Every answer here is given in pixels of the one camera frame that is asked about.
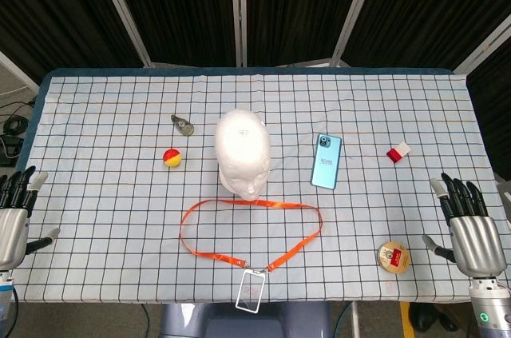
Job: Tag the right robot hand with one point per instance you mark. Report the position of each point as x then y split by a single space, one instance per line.
477 242

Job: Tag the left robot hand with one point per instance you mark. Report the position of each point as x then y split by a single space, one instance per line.
12 234

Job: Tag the clear badge holder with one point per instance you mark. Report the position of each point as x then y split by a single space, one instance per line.
249 290

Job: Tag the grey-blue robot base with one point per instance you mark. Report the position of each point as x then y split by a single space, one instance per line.
239 322

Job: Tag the white foam mannequin head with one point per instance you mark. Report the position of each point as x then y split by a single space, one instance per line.
241 146

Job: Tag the black power adapter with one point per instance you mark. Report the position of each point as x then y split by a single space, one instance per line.
8 148

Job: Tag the black shoe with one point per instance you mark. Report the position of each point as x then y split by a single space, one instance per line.
443 322
420 316

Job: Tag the checked white tablecloth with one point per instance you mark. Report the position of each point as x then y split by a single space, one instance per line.
120 214

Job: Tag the red and white block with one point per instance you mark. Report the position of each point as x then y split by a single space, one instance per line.
397 153

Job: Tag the white table leg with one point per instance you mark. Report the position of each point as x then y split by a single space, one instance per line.
354 320

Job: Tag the black folding screen panel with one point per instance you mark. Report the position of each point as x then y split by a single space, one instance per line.
431 6
179 6
48 6
495 86
299 6

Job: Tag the light blue smartphone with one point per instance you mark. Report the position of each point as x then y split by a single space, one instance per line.
326 162

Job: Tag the red and yellow ball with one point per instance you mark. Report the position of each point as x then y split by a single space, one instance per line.
172 158

